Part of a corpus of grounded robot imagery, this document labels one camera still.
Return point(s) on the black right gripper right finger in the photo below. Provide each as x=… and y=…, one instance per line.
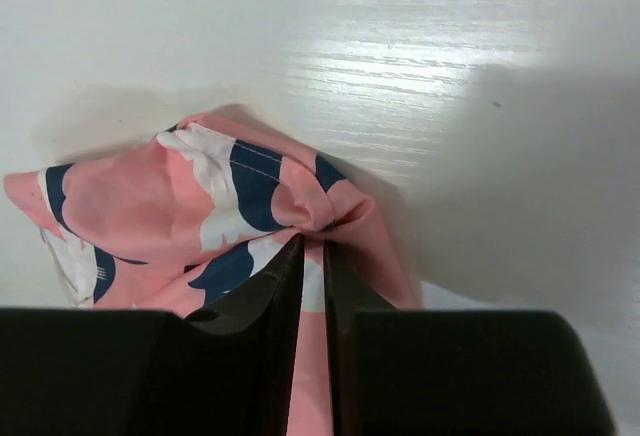
x=453, y=372

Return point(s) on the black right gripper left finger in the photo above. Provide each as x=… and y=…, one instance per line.
x=225, y=369

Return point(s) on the pink shark print shorts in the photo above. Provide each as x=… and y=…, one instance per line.
x=178, y=222

